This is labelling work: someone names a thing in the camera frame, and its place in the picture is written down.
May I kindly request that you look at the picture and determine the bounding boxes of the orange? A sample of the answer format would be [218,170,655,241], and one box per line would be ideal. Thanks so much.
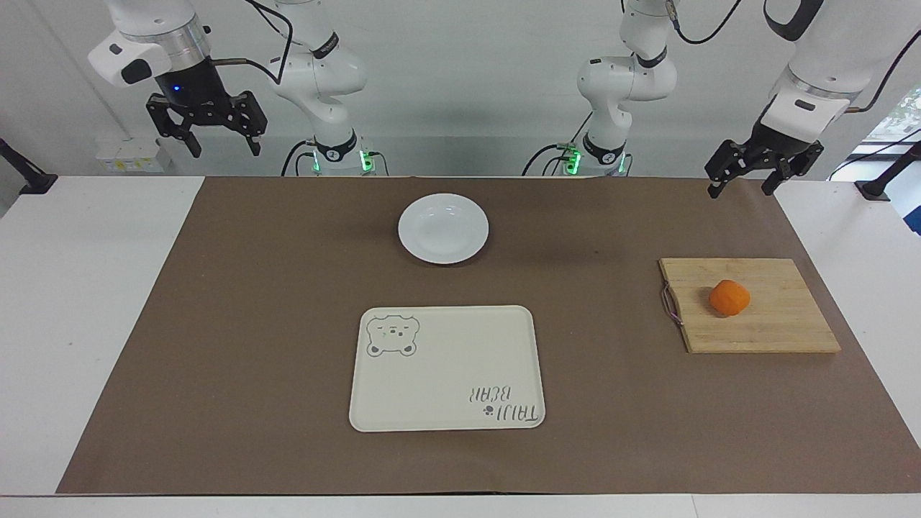
[709,279,751,317]

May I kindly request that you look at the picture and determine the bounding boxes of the cream tray with bear print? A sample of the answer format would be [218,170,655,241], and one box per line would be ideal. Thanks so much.
[349,305,546,433]

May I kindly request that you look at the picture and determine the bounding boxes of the black stand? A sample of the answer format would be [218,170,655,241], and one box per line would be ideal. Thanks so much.
[855,140,921,203]
[0,138,59,196]

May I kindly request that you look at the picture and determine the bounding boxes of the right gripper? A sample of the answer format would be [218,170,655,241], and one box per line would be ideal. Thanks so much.
[146,57,268,158]

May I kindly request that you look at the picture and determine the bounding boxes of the white socket box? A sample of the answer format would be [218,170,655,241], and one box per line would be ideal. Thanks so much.
[96,137,163,174]

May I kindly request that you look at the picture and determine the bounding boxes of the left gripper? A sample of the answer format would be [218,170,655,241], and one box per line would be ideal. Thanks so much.
[704,121,825,200]

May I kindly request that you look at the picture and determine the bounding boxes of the white round plate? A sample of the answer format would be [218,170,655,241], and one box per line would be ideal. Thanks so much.
[398,193,490,265]

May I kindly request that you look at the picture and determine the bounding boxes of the black cable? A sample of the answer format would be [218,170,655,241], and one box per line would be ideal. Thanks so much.
[522,112,595,177]
[827,139,921,182]
[281,139,319,177]
[849,27,921,114]
[212,0,295,86]
[668,0,744,46]

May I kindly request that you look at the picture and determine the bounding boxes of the bamboo cutting board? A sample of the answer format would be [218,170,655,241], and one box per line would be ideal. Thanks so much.
[658,258,842,354]

